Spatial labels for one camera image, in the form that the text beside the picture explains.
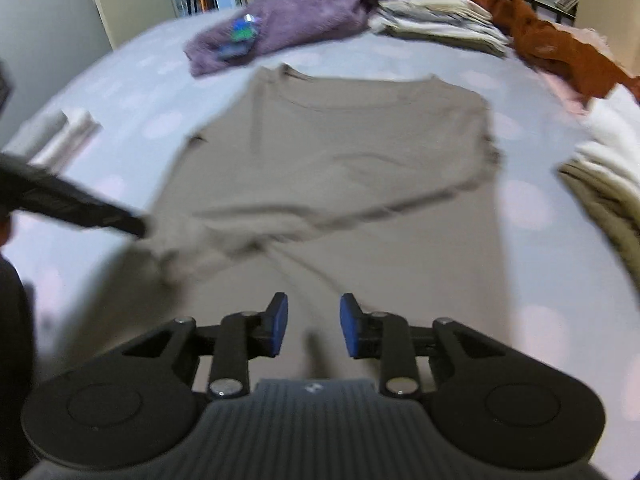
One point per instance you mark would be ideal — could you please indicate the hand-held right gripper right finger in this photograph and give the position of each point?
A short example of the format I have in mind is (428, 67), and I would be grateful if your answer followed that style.
(352, 325)

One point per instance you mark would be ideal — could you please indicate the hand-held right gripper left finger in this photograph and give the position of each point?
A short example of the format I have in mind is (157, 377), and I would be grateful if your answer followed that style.
(276, 325)

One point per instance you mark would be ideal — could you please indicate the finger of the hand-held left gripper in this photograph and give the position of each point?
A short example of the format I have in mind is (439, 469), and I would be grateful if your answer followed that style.
(60, 200)

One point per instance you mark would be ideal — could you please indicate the taupe shirt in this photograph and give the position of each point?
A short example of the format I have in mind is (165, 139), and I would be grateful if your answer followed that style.
(325, 160)

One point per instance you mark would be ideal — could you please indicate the stack of folded clothes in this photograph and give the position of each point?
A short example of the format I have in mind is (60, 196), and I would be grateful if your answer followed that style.
(440, 20)

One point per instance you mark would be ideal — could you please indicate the white folded cloth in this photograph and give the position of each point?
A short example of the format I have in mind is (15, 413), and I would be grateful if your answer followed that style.
(70, 135)

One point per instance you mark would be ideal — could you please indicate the grey folded cloth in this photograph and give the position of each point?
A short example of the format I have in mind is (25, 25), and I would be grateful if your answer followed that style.
(35, 132)

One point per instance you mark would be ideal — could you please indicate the person's dark clothing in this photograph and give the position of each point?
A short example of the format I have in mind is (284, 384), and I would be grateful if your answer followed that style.
(12, 335)

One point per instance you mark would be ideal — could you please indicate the cream door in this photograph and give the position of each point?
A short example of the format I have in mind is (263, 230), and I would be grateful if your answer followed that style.
(135, 0)

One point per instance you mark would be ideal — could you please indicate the smartphone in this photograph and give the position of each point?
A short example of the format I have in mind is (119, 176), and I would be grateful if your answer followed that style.
(237, 42)

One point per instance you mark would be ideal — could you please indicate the olive knit garment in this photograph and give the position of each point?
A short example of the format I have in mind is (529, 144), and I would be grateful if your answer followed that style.
(605, 200)

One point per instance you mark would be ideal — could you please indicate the purple fleece garment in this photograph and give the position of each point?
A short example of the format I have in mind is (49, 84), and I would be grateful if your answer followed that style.
(310, 10)

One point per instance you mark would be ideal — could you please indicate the pale pink cloth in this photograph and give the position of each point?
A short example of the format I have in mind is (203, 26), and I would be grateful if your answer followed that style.
(565, 92)

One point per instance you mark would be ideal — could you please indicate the white fluffy cloth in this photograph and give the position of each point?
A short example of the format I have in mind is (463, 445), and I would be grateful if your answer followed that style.
(615, 125)

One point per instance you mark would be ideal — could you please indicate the rust brown garment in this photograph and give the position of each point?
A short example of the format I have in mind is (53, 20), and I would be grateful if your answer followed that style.
(550, 45)

